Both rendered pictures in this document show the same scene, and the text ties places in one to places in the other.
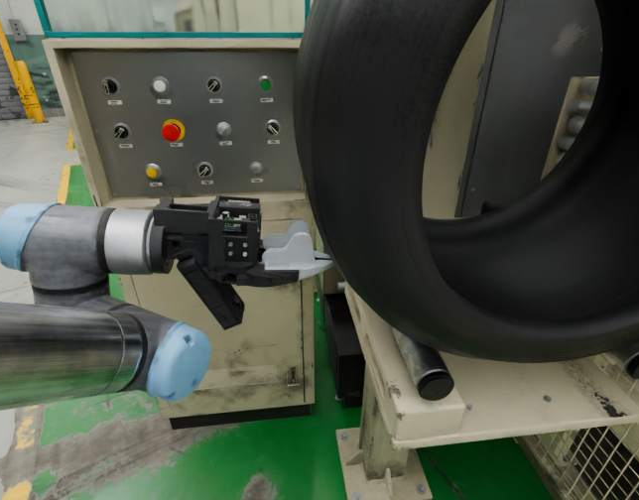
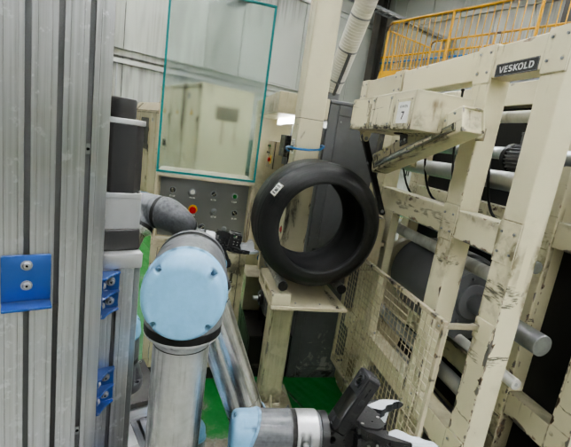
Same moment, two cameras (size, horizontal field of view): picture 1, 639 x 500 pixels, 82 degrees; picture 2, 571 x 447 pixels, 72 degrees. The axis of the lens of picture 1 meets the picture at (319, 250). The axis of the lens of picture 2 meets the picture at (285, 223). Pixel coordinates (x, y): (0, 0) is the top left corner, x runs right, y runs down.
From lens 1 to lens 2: 1.37 m
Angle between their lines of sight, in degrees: 19
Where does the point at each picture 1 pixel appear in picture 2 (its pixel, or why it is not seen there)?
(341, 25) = (266, 200)
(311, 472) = not seen: hidden behind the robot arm
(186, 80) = (203, 191)
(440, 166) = (296, 233)
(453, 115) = (301, 217)
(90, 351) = not seen: hidden behind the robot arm
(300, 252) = (250, 247)
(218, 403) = not seen: hidden behind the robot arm
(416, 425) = (277, 299)
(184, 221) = (223, 234)
